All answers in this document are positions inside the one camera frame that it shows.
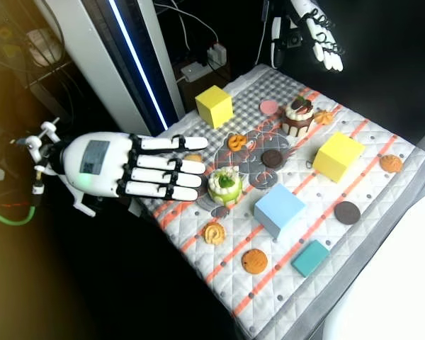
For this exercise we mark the teal flat block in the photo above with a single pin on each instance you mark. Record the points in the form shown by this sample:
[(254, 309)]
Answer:
[(310, 258)]

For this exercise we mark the blue foam block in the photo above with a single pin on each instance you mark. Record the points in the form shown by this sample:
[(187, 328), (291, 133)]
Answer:
[(278, 209)]

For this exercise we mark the pink sandwich cookie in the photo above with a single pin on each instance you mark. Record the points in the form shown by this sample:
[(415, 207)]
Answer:
[(269, 107)]

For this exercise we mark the orange pretzel cookie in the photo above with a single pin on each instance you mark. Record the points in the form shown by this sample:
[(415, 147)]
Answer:
[(229, 141)]

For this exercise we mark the green drip toy cake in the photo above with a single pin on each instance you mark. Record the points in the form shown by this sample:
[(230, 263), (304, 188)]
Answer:
[(225, 193)]

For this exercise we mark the plain round tan cookie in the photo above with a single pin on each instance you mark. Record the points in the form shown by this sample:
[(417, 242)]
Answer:
[(194, 157)]

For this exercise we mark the yellow foam cube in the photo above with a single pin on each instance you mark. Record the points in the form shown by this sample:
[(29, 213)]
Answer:
[(336, 157), (214, 106)]

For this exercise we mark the orange rosette cookie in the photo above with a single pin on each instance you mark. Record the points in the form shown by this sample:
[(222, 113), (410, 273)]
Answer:
[(391, 163)]

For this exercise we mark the white column with blue light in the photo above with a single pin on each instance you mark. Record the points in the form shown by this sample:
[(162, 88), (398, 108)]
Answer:
[(102, 63)]

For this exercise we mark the chocolate drip toy cake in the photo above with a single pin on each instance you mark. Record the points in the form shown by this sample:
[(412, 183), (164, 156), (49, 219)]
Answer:
[(297, 122)]

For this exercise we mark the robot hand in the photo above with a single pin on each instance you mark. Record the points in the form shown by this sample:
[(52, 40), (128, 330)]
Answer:
[(322, 39), (102, 177)]

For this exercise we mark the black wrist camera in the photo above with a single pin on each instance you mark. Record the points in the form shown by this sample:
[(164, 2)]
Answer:
[(294, 39)]

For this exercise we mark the white power adapter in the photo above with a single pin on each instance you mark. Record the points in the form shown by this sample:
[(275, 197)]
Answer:
[(216, 55)]

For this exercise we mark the grey quilt with printed bear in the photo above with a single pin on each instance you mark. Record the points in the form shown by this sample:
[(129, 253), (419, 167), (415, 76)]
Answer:
[(340, 248)]

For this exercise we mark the round brown printed cookie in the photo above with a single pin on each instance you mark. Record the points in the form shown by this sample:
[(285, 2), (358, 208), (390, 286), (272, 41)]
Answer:
[(254, 262)]

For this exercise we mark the white power strip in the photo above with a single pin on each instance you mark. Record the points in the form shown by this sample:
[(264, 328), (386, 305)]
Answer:
[(196, 71)]

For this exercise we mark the dark chocolate sandwich cookie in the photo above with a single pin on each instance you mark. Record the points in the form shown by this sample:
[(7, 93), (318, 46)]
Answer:
[(347, 212), (272, 158)]

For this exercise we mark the orange ridged star cookie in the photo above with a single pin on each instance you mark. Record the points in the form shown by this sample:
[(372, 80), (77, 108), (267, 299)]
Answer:
[(323, 117)]

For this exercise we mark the yellow spiral cookie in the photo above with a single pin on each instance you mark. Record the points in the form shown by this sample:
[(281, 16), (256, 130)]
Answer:
[(214, 233)]

